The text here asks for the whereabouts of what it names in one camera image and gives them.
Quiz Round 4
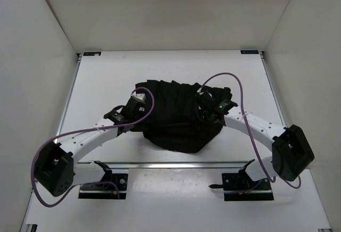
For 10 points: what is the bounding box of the aluminium table rail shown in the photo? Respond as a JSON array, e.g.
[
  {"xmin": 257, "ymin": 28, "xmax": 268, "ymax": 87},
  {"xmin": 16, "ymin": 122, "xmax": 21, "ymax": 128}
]
[{"xmin": 54, "ymin": 53, "xmax": 83, "ymax": 136}]

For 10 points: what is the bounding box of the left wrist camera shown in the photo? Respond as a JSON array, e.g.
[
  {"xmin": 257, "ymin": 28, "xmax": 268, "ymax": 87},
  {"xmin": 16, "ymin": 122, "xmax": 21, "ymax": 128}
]
[{"xmin": 131, "ymin": 93, "xmax": 146, "ymax": 104}]

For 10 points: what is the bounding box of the right blue table label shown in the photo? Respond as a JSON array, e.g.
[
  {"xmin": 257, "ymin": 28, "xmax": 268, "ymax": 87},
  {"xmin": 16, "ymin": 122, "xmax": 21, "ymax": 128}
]
[{"xmin": 240, "ymin": 50, "xmax": 259, "ymax": 55}]

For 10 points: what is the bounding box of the left blue table label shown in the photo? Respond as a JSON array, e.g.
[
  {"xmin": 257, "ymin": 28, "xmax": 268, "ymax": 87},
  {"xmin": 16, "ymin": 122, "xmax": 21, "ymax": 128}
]
[{"xmin": 83, "ymin": 52, "xmax": 101, "ymax": 57}]

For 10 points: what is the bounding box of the black pleated skirt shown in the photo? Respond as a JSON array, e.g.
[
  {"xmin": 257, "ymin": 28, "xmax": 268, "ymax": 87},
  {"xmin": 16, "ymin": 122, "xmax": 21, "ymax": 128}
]
[{"xmin": 133, "ymin": 79, "xmax": 224, "ymax": 154}]

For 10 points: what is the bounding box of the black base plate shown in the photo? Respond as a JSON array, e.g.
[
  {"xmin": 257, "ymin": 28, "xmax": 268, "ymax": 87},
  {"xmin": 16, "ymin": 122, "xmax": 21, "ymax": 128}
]
[
  {"xmin": 222, "ymin": 173, "xmax": 274, "ymax": 202},
  {"xmin": 78, "ymin": 168, "xmax": 129, "ymax": 200}
]

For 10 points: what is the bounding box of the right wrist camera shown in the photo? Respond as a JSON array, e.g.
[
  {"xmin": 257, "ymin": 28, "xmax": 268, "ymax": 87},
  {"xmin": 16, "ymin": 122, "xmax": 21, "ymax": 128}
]
[{"xmin": 197, "ymin": 91, "xmax": 216, "ymax": 109}]

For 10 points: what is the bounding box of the blue table label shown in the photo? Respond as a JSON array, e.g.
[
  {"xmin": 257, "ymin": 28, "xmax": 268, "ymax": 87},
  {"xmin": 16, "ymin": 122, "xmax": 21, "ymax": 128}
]
[
  {"xmin": 240, "ymin": 50, "xmax": 259, "ymax": 55},
  {"xmin": 83, "ymin": 52, "xmax": 101, "ymax": 57}
]

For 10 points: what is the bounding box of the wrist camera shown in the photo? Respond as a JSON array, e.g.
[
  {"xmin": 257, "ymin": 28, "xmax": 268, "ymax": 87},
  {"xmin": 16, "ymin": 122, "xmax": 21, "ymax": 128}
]
[
  {"xmin": 197, "ymin": 91, "xmax": 216, "ymax": 109},
  {"xmin": 131, "ymin": 93, "xmax": 146, "ymax": 104}
]

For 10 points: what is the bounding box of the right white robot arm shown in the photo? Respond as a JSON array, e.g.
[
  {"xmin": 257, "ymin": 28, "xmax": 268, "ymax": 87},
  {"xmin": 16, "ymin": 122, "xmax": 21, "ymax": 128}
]
[{"xmin": 197, "ymin": 89, "xmax": 315, "ymax": 190}]

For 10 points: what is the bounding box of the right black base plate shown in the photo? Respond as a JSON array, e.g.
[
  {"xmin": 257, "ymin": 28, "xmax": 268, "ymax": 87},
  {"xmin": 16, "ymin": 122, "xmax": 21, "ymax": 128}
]
[{"xmin": 222, "ymin": 173, "xmax": 274, "ymax": 202}]

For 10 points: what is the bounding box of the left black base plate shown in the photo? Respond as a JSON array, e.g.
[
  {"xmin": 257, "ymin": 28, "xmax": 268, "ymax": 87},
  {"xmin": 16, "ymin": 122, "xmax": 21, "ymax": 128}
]
[{"xmin": 78, "ymin": 168, "xmax": 129, "ymax": 200}]

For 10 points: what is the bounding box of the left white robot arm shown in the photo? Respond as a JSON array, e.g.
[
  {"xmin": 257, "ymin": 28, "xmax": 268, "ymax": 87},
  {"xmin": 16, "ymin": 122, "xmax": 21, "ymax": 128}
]
[{"xmin": 31, "ymin": 93, "xmax": 147, "ymax": 197}]

